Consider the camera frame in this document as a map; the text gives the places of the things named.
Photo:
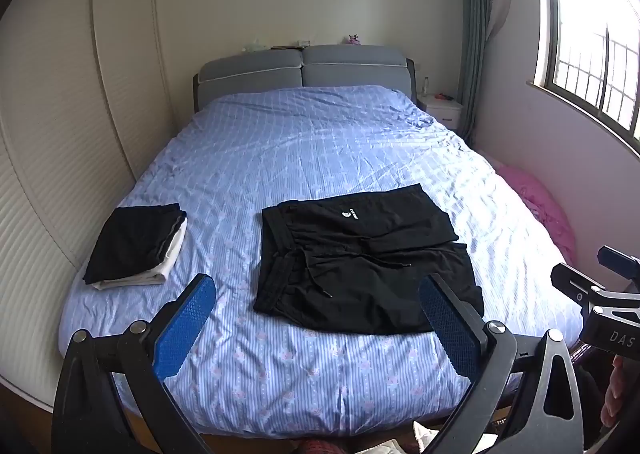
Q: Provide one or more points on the person's right hand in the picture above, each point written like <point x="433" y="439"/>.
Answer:
<point x="614" y="391"/>

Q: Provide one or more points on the folded black garment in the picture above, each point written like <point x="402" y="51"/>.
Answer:
<point x="132" y="241"/>

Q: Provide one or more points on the grey padded headboard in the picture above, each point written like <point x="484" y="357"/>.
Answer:
<point x="300" y="72"/>

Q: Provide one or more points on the grey-green curtain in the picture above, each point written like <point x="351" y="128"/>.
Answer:
<point x="475" y="29"/>

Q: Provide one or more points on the window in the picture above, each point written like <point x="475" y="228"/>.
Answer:
<point x="590" y="34"/>

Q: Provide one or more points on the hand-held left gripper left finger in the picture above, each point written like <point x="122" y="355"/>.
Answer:
<point x="184" y="329"/>

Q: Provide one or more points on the small pink toy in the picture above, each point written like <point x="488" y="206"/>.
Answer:
<point x="354" y="39"/>

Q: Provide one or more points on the white wardrobe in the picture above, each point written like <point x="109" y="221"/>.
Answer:
<point x="60" y="159"/>

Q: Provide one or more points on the black pants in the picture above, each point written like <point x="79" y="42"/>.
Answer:
<point x="360" y="259"/>

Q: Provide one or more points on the pink cloth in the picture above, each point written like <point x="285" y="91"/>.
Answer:
<point x="542" y="209"/>

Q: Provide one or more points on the folded white garment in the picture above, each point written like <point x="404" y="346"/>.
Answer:
<point x="165" y="259"/>

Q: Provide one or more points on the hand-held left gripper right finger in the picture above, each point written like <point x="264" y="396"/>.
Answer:
<point x="450" y="329"/>

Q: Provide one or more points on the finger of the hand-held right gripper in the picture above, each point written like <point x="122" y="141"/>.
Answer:
<point x="620" y="261"/>
<point x="575" y="281"/>

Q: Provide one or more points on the white nightstand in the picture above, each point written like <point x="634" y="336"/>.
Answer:
<point x="442" y="109"/>

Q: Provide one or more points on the bed with blue striped sheet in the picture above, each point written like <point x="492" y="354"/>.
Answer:
<point x="310" y="144"/>

